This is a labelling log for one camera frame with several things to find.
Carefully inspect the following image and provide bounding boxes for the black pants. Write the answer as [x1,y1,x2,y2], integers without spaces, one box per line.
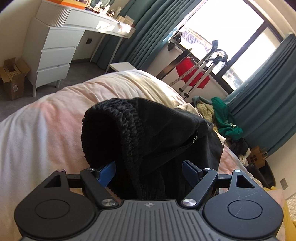
[81,98,223,200]

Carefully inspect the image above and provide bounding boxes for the green garment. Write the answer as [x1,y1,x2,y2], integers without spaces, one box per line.
[211,97,243,141]

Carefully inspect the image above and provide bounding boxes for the brown paper bag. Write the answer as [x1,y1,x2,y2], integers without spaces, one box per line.
[247,146,268,168]

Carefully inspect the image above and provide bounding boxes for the black armchair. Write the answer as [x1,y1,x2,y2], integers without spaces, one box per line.
[246,161,276,188]

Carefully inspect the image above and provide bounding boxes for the pale yellow knit garment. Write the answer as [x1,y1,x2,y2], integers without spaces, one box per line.
[197,101,215,123]

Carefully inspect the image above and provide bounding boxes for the pink tie-dye bed sheet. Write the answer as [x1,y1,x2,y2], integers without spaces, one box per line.
[1,70,283,240]

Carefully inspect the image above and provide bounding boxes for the white quilted headboard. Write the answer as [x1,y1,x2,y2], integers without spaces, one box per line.
[286,193,296,220]

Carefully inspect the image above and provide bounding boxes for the right teal curtain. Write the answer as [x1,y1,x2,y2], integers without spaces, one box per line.
[224,34,295,155]

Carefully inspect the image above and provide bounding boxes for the teal curtain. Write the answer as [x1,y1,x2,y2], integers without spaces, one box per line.
[224,34,295,155]
[91,0,204,71]

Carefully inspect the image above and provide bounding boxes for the red cloth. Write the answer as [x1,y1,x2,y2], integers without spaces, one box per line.
[176,57,210,89]

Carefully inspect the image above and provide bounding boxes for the white bedside stool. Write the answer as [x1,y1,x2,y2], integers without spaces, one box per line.
[105,62,136,73]

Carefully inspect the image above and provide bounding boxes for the black folded board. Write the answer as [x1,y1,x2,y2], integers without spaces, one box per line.
[156,48,192,80]

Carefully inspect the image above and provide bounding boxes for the cardboard box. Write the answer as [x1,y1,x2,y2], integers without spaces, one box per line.
[1,58,30,100]

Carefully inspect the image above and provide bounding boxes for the white dressing table with drawers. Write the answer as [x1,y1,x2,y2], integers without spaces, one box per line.
[22,1,135,96]

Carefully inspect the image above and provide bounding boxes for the left teal curtain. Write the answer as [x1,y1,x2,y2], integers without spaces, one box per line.
[91,0,204,71]

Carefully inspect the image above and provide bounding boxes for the orange box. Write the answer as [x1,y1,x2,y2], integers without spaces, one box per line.
[48,0,87,9]

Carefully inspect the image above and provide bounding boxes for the wall socket plate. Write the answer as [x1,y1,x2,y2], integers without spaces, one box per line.
[280,178,288,190]

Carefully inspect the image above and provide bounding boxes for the window with dark frame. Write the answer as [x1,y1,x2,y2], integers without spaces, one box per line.
[169,1,283,93]

